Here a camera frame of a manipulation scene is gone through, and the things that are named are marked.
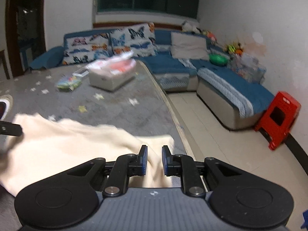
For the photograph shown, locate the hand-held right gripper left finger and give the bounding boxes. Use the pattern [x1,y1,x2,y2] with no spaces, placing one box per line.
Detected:
[65,145,148,197]

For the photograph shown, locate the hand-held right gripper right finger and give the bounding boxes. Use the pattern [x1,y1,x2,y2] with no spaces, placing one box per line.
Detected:
[161,145,243,197]

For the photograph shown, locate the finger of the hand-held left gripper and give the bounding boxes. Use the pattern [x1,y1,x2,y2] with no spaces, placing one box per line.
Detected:
[0,121,23,137]

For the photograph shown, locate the cream knit garment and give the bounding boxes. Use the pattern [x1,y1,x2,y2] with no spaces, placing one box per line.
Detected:
[0,114,176,196]

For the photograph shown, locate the round built-in induction cooker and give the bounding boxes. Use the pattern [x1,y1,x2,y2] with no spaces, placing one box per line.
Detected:
[0,95,13,121]

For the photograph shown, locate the grey star-print table mat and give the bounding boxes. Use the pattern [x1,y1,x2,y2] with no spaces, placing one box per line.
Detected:
[0,60,201,231]

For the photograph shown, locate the brown wooden chair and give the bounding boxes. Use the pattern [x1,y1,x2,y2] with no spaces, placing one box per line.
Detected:
[0,49,11,80]

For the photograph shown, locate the clear plastic toy case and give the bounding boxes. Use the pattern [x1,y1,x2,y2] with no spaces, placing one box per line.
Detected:
[56,74,82,92]

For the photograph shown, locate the blue corner sofa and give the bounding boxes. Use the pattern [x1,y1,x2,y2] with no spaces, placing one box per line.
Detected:
[29,28,276,130]

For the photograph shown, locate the dark wooden doorway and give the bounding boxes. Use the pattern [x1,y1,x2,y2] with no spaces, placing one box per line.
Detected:
[5,0,47,77]

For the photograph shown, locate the large wrapped tissue pack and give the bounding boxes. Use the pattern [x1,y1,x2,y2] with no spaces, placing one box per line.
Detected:
[88,52,137,92]

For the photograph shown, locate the white flat box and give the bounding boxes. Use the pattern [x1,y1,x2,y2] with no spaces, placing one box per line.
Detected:
[72,67,89,76]

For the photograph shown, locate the blue patterned sofa cover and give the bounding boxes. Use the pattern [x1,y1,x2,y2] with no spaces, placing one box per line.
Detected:
[197,65,276,118]

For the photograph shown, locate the butterfly print cushion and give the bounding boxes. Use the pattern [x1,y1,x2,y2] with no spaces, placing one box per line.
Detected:
[109,23,158,58]
[63,32,113,65]

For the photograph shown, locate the green bowl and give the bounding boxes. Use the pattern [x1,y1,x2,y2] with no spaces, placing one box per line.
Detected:
[209,54,229,66]

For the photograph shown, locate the grey pillow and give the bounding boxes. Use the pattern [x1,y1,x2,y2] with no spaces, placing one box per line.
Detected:
[170,31,210,60]

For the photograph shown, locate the clear plastic storage box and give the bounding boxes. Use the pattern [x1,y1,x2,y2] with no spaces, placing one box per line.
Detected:
[231,53,267,83]

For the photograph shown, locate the pink plush toy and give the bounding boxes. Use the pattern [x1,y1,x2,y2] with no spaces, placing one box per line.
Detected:
[202,30,217,41]

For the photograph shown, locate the red plastic stool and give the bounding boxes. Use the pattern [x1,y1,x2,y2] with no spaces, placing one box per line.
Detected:
[254,91,302,151]

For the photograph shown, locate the black and white plush toy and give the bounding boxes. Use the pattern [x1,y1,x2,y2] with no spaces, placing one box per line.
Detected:
[182,20,201,34]

